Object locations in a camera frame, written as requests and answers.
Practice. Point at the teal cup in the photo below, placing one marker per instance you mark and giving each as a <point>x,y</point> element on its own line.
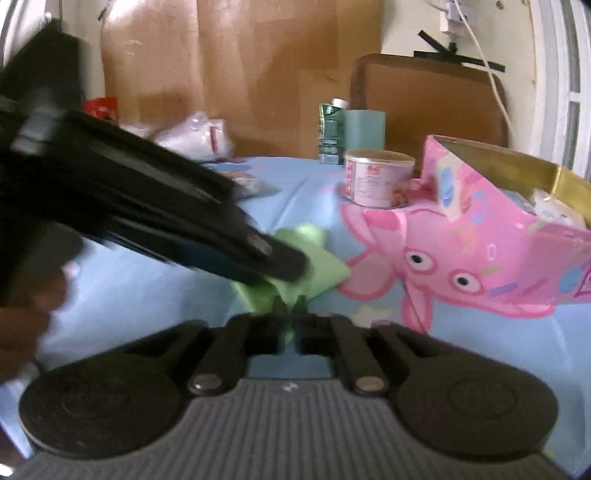
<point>364,131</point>

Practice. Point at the person's left hand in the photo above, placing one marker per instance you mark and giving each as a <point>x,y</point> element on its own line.
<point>27,323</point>

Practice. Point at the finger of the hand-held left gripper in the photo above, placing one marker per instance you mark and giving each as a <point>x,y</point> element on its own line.
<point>207,261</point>
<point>194,203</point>

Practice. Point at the green cloth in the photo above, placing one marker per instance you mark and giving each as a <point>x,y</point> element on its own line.
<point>318,272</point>

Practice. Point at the wooden panel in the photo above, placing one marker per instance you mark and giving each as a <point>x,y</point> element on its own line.
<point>254,69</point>

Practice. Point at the clear bag of white items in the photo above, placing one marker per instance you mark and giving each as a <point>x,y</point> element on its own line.
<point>198,136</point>

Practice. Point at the long black tape strip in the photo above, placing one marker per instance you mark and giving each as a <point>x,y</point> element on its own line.
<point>461,60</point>

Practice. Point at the printed cartoon blanket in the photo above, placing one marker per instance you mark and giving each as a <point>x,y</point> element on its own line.
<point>138,295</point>

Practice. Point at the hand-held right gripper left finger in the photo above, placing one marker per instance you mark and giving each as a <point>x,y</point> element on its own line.
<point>258,332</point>

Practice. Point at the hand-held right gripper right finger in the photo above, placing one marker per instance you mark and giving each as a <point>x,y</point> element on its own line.
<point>323,332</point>

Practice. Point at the red snack box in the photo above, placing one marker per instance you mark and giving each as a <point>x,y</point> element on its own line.
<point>102,110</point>

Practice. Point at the short black tape strip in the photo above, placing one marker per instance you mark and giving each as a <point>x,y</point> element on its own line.
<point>436,40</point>

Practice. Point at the white power adapter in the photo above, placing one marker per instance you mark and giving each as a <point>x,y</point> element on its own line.
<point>452,16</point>

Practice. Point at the white tissue pack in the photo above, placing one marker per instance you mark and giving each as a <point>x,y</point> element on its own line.
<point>549,207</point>

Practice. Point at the brown board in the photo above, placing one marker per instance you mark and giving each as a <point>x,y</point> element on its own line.
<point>425,101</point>

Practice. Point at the green drink carton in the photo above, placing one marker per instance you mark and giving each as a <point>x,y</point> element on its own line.
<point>330,134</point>

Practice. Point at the white window frame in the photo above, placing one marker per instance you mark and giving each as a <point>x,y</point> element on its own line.
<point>563,83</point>

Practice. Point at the small tin can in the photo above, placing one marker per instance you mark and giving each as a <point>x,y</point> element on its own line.
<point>376,180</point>

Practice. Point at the pink cartoon box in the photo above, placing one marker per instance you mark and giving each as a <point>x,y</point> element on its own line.
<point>489,249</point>

